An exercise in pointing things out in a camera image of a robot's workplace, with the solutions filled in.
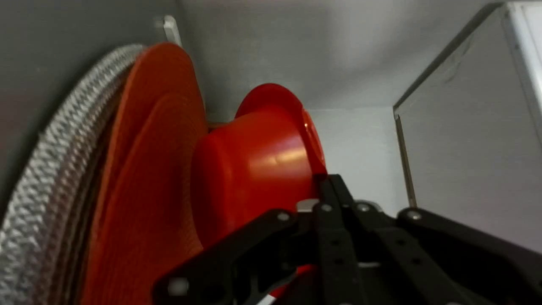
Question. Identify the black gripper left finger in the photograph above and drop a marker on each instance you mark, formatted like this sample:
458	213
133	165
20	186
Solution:
309	258

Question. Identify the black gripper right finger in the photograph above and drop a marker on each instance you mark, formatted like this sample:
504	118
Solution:
448	264

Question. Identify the red bowl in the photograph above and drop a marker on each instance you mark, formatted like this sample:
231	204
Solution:
267	159

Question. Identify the white upper cabinets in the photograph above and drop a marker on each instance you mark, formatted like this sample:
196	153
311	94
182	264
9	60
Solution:
472	126

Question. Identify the red round plate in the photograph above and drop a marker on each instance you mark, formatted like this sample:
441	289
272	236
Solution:
143	225

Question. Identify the round woven placemat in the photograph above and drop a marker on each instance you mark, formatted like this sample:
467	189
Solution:
36	236

